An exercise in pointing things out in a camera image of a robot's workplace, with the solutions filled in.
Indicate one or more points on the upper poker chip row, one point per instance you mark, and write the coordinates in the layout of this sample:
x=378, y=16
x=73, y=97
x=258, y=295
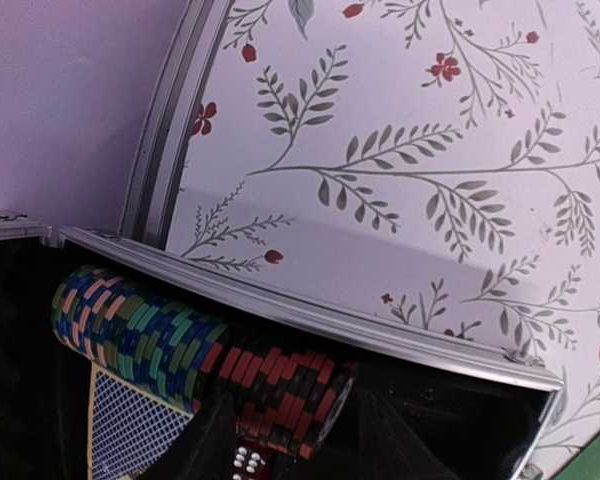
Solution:
x=286, y=397

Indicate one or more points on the aluminium poker set case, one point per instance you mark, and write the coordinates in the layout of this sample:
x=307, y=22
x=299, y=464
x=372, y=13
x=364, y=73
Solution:
x=442, y=353

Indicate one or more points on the red dice row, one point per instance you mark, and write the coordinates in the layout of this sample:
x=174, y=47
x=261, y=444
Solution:
x=251, y=461

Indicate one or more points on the boxed card deck in case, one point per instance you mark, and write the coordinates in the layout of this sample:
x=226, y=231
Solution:
x=127, y=429

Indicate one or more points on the round green poker mat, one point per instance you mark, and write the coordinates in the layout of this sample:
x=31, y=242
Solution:
x=585, y=465

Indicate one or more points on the left aluminium frame post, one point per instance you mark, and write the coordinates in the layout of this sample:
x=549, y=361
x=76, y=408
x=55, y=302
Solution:
x=160, y=156

